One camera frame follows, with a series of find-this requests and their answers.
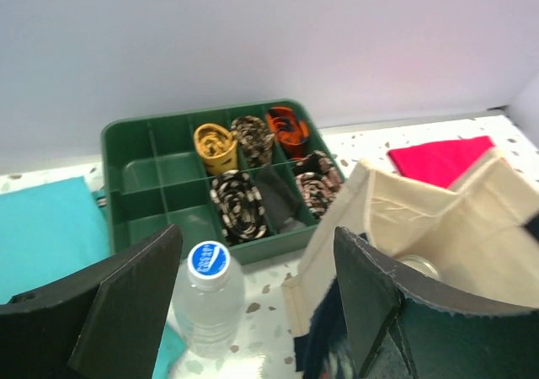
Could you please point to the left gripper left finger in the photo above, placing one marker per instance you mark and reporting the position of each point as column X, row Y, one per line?
column 104, row 321

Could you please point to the teal folded cloth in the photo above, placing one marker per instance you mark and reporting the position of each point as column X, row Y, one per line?
column 54, row 230

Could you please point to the brown pink rolled tie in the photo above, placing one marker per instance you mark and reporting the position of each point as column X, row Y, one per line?
column 318, row 181

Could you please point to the red folded cloth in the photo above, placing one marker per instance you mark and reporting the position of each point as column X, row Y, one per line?
column 439, row 163

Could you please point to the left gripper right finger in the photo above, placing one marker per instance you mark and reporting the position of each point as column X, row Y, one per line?
column 403, row 323

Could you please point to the black white rolled tie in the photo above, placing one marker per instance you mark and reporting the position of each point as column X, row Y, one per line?
column 239, row 206

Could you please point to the brown patterned rolled tie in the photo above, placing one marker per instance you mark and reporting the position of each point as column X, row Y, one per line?
column 255, row 139

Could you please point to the yellow rolled tie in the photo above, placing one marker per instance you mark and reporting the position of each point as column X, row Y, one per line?
column 216, row 146

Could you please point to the green compartment tray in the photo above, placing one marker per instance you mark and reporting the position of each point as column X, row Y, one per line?
column 153, row 178

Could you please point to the beige canvas tote bag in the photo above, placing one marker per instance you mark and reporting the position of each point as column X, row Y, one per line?
column 481, row 234

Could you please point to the small clear water bottle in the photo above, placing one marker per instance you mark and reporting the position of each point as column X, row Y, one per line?
column 208, row 299

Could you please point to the orange black rolled tie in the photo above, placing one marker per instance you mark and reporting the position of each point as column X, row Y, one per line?
column 290, row 131

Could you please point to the silver top can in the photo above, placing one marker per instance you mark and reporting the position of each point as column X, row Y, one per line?
column 422, row 265

